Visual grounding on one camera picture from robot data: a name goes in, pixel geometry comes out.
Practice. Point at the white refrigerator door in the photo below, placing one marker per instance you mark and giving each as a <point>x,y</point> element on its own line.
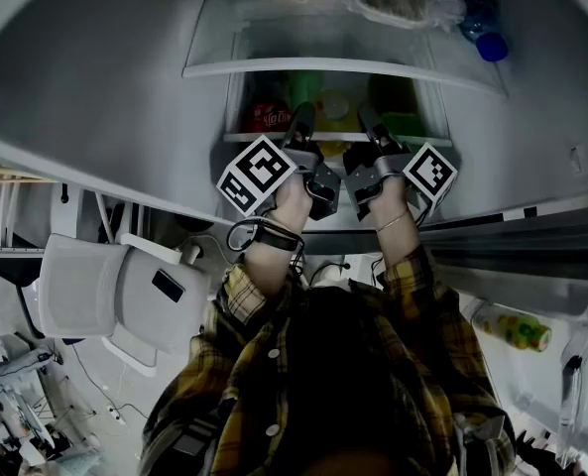
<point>521,390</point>

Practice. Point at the plaid shirt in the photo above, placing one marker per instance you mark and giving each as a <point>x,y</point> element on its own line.
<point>254,375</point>

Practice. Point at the fruit print drink bottle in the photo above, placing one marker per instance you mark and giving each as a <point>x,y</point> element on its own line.
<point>511,332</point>

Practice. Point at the wooden clothes hanger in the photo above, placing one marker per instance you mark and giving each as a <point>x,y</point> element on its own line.
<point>11,174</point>

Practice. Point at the person's left forearm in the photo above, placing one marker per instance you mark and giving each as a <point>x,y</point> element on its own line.
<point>273,266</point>

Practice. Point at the blue cap water bottle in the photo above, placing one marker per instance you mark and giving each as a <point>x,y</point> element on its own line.
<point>492,45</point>

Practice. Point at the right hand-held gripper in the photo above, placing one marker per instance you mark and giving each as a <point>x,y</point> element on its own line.
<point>430,174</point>

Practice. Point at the white fridge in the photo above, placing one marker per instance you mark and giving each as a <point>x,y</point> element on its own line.
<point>100,67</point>

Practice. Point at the clear plastic fridge drawer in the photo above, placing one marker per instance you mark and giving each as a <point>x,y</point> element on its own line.
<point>254,137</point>

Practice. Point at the person's right forearm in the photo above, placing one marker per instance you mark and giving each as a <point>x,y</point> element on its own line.
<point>397,246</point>

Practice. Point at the white office chair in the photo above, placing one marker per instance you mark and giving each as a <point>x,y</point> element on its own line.
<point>85,285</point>

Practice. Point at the red label cola bottle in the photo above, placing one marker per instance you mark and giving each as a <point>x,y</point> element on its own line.
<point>269,117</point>

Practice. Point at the yellow juice bottle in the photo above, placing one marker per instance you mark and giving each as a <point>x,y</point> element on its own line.
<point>335,107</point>

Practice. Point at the clear door compartment cover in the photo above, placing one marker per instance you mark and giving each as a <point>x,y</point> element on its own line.
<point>578,414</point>

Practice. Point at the olive green drink bottle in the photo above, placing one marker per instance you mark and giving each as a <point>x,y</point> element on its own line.
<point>392,97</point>

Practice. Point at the black smartphone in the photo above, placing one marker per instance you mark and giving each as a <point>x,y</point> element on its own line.
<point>168,285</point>

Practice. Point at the bright green bottle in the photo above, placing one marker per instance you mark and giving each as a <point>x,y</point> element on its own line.
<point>303,87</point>

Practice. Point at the glass shelf with white trim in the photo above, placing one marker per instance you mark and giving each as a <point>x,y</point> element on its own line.
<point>273,65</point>

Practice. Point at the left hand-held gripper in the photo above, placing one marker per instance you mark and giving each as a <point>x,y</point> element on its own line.
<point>256,174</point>

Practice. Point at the white power strip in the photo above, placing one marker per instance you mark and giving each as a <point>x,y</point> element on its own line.
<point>116,414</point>

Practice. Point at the cluttered white desk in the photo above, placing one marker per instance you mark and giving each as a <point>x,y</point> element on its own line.
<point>21,439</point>

